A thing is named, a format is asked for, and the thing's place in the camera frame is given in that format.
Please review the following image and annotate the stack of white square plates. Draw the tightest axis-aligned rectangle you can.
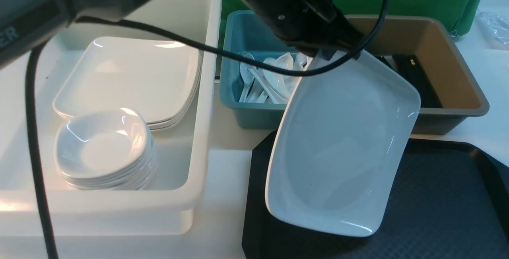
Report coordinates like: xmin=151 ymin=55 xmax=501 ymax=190
xmin=53 ymin=37 xmax=202 ymax=130

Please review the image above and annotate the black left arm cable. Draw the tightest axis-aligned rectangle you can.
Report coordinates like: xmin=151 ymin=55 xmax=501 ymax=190
xmin=25 ymin=0 xmax=392 ymax=259

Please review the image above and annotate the black serving tray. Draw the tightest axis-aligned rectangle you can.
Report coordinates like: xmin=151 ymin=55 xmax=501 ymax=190
xmin=241 ymin=131 xmax=509 ymax=259

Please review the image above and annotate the large white rice plate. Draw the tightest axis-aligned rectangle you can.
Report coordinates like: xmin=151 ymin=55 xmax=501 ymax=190
xmin=265 ymin=51 xmax=421 ymax=237

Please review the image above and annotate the pile of black chopsticks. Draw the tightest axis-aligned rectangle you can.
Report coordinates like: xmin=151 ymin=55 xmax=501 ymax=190
xmin=375 ymin=54 xmax=443 ymax=109

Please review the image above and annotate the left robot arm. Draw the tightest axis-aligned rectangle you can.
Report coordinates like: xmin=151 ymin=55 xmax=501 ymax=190
xmin=0 ymin=0 xmax=364 ymax=67

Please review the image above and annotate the pile of white spoons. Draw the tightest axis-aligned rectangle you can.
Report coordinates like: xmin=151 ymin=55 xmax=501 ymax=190
xmin=239 ymin=52 xmax=313 ymax=105

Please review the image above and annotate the stack of white small bowls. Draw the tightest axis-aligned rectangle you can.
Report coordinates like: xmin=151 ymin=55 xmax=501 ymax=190
xmin=54 ymin=108 xmax=159 ymax=191

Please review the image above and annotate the teal plastic bin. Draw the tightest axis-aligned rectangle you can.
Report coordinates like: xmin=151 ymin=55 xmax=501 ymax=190
xmin=220 ymin=10 xmax=297 ymax=130

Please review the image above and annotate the large white plastic bin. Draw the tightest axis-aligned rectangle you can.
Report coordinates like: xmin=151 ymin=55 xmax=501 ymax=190
xmin=1 ymin=24 xmax=216 ymax=237

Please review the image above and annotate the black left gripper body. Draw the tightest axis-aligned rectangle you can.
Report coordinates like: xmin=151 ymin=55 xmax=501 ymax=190
xmin=242 ymin=0 xmax=364 ymax=57

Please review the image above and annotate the brown plastic bin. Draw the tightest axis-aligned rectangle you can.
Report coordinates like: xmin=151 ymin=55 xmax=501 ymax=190
xmin=367 ymin=16 xmax=490 ymax=134

